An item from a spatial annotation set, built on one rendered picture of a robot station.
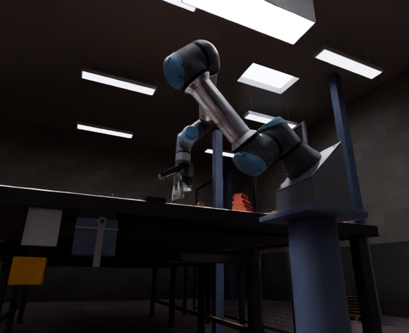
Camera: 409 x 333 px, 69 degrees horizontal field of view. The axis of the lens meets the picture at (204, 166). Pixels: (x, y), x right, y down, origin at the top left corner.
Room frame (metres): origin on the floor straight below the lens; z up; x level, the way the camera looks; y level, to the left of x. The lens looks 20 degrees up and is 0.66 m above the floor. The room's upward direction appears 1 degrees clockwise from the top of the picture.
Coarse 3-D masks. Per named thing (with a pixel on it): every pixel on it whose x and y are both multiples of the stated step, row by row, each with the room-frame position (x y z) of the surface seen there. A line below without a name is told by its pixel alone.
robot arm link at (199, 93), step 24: (192, 48) 0.84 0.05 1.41; (168, 72) 0.88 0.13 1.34; (192, 72) 0.85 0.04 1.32; (216, 96) 0.90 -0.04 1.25; (216, 120) 0.95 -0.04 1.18; (240, 120) 0.94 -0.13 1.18; (240, 144) 0.96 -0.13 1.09; (264, 144) 0.97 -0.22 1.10; (240, 168) 1.04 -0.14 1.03; (264, 168) 1.00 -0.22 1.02
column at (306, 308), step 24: (264, 216) 1.12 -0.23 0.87; (288, 216) 1.02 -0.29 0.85; (312, 216) 1.01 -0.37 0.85; (336, 216) 1.01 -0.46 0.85; (360, 216) 1.00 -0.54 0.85; (312, 240) 1.01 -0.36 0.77; (336, 240) 1.02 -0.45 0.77; (312, 264) 1.01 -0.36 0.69; (336, 264) 1.01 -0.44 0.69; (312, 288) 1.02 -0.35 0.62; (336, 288) 1.01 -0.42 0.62; (312, 312) 1.02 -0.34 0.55; (336, 312) 1.00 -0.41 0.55
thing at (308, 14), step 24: (192, 0) 2.07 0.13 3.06; (216, 0) 2.17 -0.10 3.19; (240, 0) 2.28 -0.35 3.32; (264, 0) 2.00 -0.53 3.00; (288, 0) 2.11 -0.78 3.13; (312, 0) 2.24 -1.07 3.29; (240, 24) 2.28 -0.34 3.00; (264, 24) 2.39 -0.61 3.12; (288, 24) 2.52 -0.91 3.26; (312, 24) 2.28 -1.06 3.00
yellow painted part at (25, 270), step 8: (32, 248) 0.97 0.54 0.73; (16, 256) 0.93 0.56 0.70; (32, 256) 0.97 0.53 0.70; (16, 264) 0.92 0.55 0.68; (24, 264) 0.93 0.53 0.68; (32, 264) 0.94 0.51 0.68; (40, 264) 0.95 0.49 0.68; (16, 272) 0.93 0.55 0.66; (24, 272) 0.93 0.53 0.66; (32, 272) 0.94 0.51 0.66; (40, 272) 0.95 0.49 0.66; (8, 280) 0.92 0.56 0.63; (16, 280) 0.93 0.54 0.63; (24, 280) 0.94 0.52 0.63; (32, 280) 0.94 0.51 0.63; (40, 280) 0.95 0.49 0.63
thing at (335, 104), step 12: (336, 84) 4.78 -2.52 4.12; (336, 96) 4.80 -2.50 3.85; (336, 108) 4.84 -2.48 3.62; (336, 120) 4.88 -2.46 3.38; (348, 132) 4.82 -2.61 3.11; (348, 144) 4.80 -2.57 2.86; (348, 156) 4.78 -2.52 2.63; (348, 168) 4.80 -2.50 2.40; (348, 180) 4.84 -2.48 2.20; (360, 192) 4.83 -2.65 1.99; (360, 204) 4.81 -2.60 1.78; (372, 264) 4.83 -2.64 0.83; (384, 324) 4.71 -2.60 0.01
